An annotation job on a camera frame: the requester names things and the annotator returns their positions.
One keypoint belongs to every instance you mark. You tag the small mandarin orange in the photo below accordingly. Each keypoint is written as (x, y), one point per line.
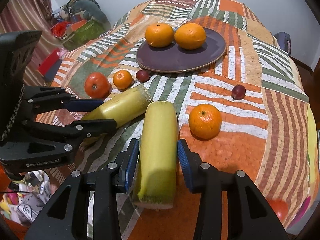
(122, 79)

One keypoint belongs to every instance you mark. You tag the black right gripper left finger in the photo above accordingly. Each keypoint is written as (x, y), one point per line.
(66, 213)

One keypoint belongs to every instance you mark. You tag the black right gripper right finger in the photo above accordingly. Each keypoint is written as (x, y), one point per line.
(250, 216)

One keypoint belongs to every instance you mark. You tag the yellow-green gourd piece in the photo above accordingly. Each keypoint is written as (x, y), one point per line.
(155, 185)
(123, 107)

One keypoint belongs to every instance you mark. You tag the large oval orange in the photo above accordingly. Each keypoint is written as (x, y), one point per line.
(190, 36)

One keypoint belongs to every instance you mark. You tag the red tomato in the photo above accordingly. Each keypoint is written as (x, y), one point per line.
(97, 86)
(280, 208)

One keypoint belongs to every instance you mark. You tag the striped brown curtain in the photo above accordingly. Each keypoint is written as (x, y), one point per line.
(20, 15)

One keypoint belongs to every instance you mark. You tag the large orange with green stem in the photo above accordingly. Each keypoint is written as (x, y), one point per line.
(159, 35)

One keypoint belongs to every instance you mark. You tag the dark red grape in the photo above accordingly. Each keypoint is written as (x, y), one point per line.
(142, 76)
(238, 92)

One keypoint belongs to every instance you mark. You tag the blue backpack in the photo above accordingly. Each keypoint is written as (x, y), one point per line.
(284, 41)

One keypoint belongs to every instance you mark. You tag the red box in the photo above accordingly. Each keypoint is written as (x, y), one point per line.
(50, 65)

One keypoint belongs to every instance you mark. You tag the purple ceramic plate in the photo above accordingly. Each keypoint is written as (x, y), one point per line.
(174, 59)

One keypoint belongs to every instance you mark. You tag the green patterned box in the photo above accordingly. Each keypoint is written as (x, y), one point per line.
(89, 31)

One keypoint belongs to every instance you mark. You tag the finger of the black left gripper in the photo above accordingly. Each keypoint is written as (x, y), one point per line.
(76, 131)
(47, 99)

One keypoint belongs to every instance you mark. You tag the grey plush toy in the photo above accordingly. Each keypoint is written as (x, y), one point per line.
(89, 10)

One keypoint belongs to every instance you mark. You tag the medium mandarin orange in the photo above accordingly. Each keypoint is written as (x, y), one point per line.
(205, 121)

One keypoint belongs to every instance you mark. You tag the pink toy bottle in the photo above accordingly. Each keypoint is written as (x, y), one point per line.
(62, 53)

